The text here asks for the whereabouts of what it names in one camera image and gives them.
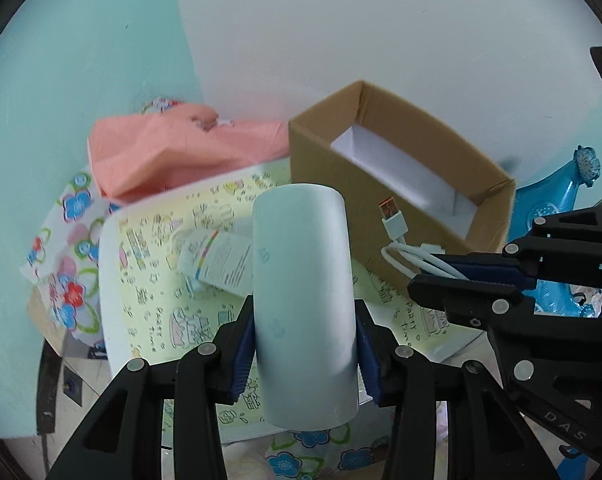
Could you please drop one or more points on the yellow cartoon patterned tray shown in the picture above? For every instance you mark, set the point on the yellow cartoon patterned tray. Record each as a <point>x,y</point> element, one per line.
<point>149,310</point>

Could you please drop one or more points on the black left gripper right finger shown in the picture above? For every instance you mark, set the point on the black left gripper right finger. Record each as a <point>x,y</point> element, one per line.
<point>488,437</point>

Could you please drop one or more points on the floral patterned cloth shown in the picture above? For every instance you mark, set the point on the floral patterned cloth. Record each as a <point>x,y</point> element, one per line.
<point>62,266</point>

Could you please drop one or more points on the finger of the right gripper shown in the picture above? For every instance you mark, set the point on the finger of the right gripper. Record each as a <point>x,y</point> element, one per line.
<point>470,303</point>
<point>491,268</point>

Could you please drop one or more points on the white cylindrical roll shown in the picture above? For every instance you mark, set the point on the white cylindrical roll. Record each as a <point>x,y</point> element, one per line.
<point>303,305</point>

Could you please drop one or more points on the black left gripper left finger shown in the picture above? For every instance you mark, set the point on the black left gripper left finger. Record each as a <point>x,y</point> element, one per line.
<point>120,436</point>

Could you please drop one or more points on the brown cardboard box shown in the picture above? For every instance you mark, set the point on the brown cardboard box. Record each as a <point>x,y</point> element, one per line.
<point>371,145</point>

